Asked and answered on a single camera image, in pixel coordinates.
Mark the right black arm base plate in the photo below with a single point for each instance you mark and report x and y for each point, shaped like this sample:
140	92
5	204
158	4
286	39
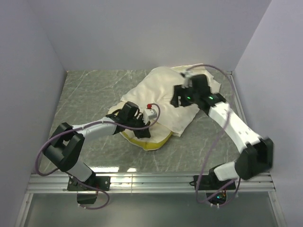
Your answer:
211	183

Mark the aluminium right side rail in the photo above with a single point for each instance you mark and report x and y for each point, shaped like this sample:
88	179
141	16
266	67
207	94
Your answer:
238	104

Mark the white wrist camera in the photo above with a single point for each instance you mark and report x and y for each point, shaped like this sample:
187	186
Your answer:
149	114
187	75

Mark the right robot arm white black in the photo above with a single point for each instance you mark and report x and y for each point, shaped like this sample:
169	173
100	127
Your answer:
256	153

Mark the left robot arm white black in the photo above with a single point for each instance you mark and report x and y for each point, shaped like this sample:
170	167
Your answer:
64	147

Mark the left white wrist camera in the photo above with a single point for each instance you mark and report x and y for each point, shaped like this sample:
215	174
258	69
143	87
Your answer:
149	114

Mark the cream quilted pillow yellow edge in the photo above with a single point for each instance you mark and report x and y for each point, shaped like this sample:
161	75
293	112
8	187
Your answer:
159	136

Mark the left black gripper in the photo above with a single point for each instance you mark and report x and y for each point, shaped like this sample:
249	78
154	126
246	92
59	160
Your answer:
142	133

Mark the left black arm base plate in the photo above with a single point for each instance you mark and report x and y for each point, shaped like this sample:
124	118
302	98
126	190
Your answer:
99	182

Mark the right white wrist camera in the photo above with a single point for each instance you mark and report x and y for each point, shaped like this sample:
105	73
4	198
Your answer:
187	75

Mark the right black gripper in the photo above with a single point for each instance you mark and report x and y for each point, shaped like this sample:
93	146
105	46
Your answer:
178	91

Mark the aluminium front mounting rail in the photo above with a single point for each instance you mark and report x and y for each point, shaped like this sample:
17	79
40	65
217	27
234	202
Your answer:
160	182

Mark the cream satin pillowcase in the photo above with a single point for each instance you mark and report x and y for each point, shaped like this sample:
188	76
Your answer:
157	87

